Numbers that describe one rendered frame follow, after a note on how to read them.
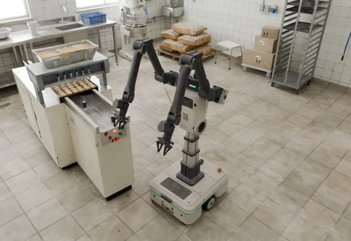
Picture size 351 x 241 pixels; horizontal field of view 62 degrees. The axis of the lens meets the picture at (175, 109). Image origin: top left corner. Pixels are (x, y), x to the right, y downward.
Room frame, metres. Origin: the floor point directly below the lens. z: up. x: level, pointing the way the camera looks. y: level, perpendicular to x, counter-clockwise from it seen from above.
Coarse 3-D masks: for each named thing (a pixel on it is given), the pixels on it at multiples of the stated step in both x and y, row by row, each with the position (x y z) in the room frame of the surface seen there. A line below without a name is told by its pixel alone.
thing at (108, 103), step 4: (92, 92) 2.72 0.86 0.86; (96, 92) 2.65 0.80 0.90; (96, 96) 2.66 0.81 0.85; (100, 96) 2.57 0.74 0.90; (100, 100) 2.58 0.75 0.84; (104, 100) 2.50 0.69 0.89; (108, 100) 2.48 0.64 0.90; (108, 104) 2.45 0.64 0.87; (112, 108) 2.38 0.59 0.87; (116, 112) 2.32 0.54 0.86; (128, 116) 2.18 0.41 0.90; (128, 120) 2.18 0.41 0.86
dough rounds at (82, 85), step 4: (76, 80) 2.90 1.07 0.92; (80, 80) 2.94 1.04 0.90; (88, 80) 2.94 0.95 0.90; (64, 84) 2.82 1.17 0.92; (68, 84) 2.80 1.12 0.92; (76, 84) 2.82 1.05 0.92; (80, 84) 2.80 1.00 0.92; (84, 84) 2.81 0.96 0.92; (88, 84) 2.80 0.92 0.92; (92, 84) 2.85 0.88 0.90; (52, 88) 2.74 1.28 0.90; (56, 88) 2.70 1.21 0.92; (60, 88) 2.74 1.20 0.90; (64, 88) 2.70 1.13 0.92; (68, 88) 2.72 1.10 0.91; (72, 88) 2.70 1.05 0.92; (76, 88) 2.72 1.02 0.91; (80, 88) 2.70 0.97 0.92; (84, 88) 2.72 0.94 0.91; (88, 88) 2.72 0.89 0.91; (56, 92) 2.64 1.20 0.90; (60, 92) 2.60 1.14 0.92; (64, 92) 2.64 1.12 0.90; (68, 92) 2.60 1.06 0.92; (72, 92) 2.64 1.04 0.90; (76, 92) 2.64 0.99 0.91; (60, 96) 2.56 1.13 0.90
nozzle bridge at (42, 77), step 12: (96, 60) 2.82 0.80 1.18; (108, 60) 2.88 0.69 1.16; (36, 72) 2.51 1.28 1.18; (48, 72) 2.51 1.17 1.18; (60, 72) 2.65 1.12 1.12; (96, 72) 2.83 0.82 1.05; (108, 72) 2.87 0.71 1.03; (36, 84) 2.48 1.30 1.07; (48, 84) 2.53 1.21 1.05; (60, 84) 2.58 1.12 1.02; (36, 96) 2.60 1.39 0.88
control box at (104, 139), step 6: (120, 126) 2.13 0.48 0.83; (102, 132) 2.02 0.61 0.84; (108, 132) 2.06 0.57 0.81; (114, 132) 2.09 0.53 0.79; (126, 132) 2.16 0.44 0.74; (102, 138) 2.02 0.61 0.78; (108, 138) 2.05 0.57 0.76; (114, 138) 2.08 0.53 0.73; (120, 138) 2.12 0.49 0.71; (102, 144) 2.02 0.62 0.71
